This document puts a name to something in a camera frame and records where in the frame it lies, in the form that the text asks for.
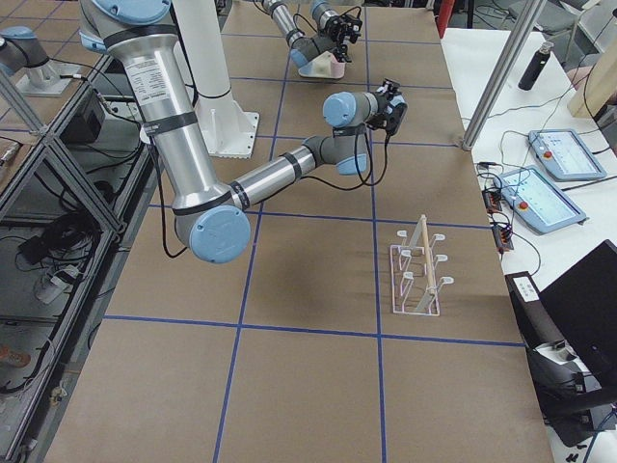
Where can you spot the black laptop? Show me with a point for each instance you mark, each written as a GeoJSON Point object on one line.
{"type": "Point", "coordinates": [582, 304]}

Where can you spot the cream plastic tray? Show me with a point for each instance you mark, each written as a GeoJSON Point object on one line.
{"type": "Point", "coordinates": [318, 68]}

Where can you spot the teach pendant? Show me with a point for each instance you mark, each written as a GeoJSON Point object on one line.
{"type": "Point", "coordinates": [538, 201]}
{"type": "Point", "coordinates": [564, 155]}

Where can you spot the pink plastic cup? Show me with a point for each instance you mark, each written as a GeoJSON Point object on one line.
{"type": "Point", "coordinates": [337, 68]}

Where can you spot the white wire cup rack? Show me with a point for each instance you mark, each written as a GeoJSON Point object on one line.
{"type": "Point", "coordinates": [415, 284]}

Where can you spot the light blue plastic cup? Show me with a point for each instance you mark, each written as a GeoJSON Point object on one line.
{"type": "Point", "coordinates": [397, 102]}

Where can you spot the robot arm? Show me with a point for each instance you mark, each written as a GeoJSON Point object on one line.
{"type": "Point", "coordinates": [173, 56]}
{"type": "Point", "coordinates": [303, 48]}

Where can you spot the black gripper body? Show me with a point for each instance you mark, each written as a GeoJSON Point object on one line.
{"type": "Point", "coordinates": [332, 21]}
{"type": "Point", "coordinates": [381, 104]}

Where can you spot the near teach pendant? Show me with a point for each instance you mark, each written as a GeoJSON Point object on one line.
{"type": "Point", "coordinates": [538, 201]}

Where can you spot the far teach pendant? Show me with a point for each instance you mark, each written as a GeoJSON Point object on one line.
{"type": "Point", "coordinates": [564, 155]}

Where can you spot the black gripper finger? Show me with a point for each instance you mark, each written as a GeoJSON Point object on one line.
{"type": "Point", "coordinates": [342, 53]}

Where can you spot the red cylinder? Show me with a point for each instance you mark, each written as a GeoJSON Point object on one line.
{"type": "Point", "coordinates": [444, 15]}

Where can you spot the black water bottle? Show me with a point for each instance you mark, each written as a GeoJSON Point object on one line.
{"type": "Point", "coordinates": [535, 66]}

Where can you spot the aluminium frame post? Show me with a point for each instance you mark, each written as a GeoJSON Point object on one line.
{"type": "Point", "coordinates": [506, 60]}

